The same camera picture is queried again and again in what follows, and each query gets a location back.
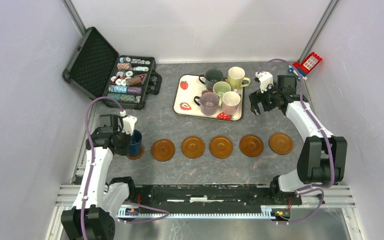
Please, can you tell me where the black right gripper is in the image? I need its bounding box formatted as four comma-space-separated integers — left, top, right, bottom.
248, 80, 281, 116

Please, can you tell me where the dark blue mug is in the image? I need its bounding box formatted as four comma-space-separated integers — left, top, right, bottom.
128, 129, 142, 157

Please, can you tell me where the dark walnut coaster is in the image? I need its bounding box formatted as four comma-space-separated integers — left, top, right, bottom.
127, 144, 145, 160

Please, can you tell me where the pale pink white mug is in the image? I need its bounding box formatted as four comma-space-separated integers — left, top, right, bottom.
221, 91, 241, 116

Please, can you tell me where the yellow-green mug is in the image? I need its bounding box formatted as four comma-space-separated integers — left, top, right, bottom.
227, 66, 251, 91

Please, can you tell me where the light green mug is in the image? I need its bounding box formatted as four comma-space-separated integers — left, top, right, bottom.
212, 81, 232, 107

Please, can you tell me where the brown grooved wooden coaster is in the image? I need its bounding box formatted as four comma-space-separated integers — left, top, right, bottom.
181, 136, 206, 159
151, 138, 176, 162
239, 134, 264, 158
269, 132, 294, 155
209, 135, 234, 159

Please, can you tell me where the lilac mug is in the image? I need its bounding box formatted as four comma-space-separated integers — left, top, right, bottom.
193, 92, 219, 116

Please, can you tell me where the white strawberry print tray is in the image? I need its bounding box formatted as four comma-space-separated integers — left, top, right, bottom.
173, 74, 245, 122

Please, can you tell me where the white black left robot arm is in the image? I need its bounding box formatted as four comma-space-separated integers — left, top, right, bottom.
61, 111, 138, 240

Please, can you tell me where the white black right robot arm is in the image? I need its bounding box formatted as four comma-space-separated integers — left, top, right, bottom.
249, 71, 348, 204

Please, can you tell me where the dark green mug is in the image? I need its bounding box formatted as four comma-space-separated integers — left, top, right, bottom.
198, 69, 224, 92

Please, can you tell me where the red blue toy block car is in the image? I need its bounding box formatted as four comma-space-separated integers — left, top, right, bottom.
288, 51, 323, 81

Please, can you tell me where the black poker chip case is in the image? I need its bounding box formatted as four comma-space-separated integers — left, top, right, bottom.
62, 27, 162, 110

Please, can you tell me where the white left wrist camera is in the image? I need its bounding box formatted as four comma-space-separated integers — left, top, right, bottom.
121, 115, 138, 136

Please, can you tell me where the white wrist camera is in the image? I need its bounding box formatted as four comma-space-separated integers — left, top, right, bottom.
255, 71, 274, 93
121, 115, 138, 136

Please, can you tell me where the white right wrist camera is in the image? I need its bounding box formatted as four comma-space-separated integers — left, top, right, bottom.
255, 71, 274, 93

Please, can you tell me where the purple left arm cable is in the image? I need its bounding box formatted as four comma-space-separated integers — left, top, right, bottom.
79, 96, 171, 240

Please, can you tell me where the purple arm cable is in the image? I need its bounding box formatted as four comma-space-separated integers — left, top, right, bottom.
79, 96, 171, 240
256, 58, 336, 226

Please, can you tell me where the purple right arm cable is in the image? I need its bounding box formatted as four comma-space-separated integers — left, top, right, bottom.
256, 58, 336, 226

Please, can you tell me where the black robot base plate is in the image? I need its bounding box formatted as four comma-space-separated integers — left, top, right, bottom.
127, 184, 303, 215

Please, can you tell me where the aluminium frame rail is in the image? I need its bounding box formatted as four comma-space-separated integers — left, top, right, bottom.
44, 184, 367, 240

